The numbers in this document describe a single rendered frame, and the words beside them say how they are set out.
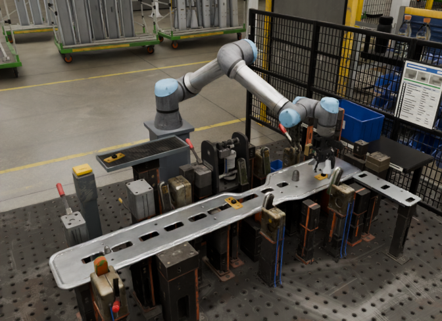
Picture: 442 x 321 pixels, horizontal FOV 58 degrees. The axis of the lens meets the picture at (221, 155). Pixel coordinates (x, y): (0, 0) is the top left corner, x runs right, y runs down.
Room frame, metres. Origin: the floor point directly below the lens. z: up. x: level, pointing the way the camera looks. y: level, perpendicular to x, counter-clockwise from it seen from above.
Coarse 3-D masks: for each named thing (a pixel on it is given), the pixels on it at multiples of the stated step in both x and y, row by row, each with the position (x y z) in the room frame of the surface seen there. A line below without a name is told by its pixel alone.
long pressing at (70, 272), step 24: (288, 168) 1.65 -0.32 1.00; (312, 168) 1.65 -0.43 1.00; (288, 192) 1.45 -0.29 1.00; (312, 192) 1.45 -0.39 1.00; (168, 216) 1.27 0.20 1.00; (192, 216) 1.27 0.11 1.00; (216, 216) 1.27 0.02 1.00; (240, 216) 1.28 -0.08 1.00; (96, 240) 1.13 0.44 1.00; (120, 240) 1.13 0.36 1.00; (168, 240) 1.13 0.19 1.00; (72, 264) 1.01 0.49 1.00; (120, 264) 1.01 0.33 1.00; (72, 288) 0.91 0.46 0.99
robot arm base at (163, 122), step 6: (156, 108) 1.93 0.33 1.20; (156, 114) 1.93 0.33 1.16; (162, 114) 1.89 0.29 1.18; (168, 114) 1.89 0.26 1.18; (174, 114) 1.90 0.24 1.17; (180, 114) 1.95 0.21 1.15; (156, 120) 1.91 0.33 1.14; (162, 120) 1.89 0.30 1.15; (168, 120) 1.88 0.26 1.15; (174, 120) 1.89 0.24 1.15; (180, 120) 1.94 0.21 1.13; (156, 126) 1.90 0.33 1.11; (162, 126) 1.88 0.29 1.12; (168, 126) 1.87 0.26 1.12; (174, 126) 1.88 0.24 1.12; (180, 126) 1.91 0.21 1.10
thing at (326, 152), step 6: (318, 138) 1.54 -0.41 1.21; (324, 138) 1.54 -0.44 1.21; (330, 138) 1.55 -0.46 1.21; (312, 144) 1.56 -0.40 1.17; (318, 144) 1.56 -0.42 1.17; (324, 144) 1.56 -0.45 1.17; (312, 150) 1.59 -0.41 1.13; (318, 150) 1.54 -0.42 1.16; (324, 150) 1.54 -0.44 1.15; (330, 150) 1.56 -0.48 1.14; (312, 156) 1.56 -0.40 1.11; (318, 156) 1.53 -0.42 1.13; (324, 156) 1.54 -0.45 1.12; (330, 156) 1.56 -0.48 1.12
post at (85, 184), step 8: (80, 176) 1.34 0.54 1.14; (88, 176) 1.35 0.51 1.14; (80, 184) 1.33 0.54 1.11; (88, 184) 1.34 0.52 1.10; (80, 192) 1.33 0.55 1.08; (88, 192) 1.34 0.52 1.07; (96, 192) 1.36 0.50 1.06; (80, 200) 1.33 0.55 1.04; (88, 200) 1.34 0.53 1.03; (96, 200) 1.36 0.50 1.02; (88, 208) 1.34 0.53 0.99; (96, 208) 1.36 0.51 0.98; (88, 216) 1.34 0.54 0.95; (96, 216) 1.35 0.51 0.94; (88, 224) 1.33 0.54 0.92; (96, 224) 1.35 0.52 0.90; (88, 232) 1.33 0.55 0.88; (96, 232) 1.35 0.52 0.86; (96, 256) 1.34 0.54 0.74
